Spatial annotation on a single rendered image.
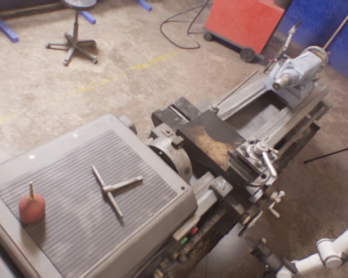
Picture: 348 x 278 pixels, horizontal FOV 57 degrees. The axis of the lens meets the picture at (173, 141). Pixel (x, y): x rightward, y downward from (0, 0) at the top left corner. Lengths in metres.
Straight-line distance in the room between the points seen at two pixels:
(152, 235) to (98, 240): 0.17
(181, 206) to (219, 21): 3.76
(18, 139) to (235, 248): 1.94
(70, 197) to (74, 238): 0.13
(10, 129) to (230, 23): 3.04
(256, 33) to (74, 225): 3.95
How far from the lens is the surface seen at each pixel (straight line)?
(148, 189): 1.05
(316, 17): 5.81
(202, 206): 1.70
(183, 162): 1.35
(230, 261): 2.63
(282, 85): 2.29
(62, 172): 1.04
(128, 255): 0.97
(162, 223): 1.02
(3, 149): 2.82
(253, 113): 2.60
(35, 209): 0.90
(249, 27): 4.56
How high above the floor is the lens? 2.20
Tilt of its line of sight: 46 degrees down
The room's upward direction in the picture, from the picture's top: 24 degrees clockwise
